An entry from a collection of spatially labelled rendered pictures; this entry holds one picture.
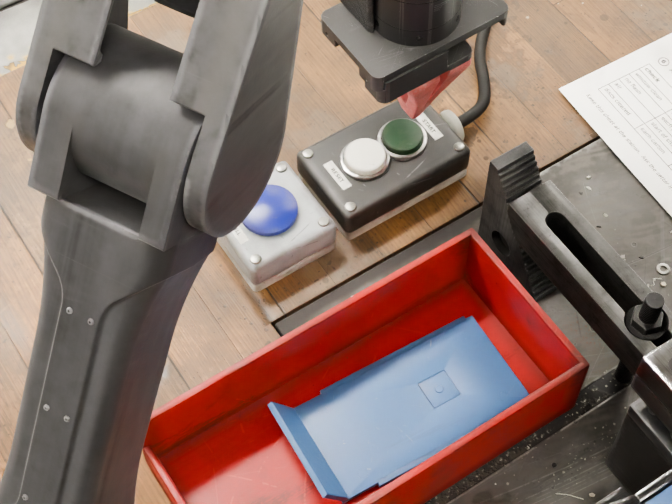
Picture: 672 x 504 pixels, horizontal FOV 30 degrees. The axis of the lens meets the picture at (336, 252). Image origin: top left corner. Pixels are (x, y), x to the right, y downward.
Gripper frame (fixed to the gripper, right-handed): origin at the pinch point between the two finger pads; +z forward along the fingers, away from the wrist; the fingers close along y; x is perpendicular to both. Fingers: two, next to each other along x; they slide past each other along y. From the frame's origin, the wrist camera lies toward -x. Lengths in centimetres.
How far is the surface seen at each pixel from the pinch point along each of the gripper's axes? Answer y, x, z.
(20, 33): 1, -112, 96
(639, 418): 3.0, 26.8, -1.4
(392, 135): 1.2, -0.4, 3.1
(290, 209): 10.5, 1.0, 3.0
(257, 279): 14.7, 3.3, 5.0
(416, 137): -0.1, 0.7, 3.1
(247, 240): 14.0, 1.1, 3.6
